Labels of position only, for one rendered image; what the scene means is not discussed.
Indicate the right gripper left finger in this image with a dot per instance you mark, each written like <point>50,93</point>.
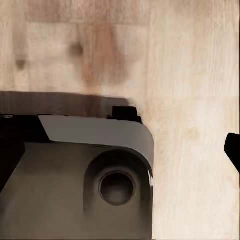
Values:
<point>12,150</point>

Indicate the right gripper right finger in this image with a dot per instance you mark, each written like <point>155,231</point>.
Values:
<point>232,149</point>

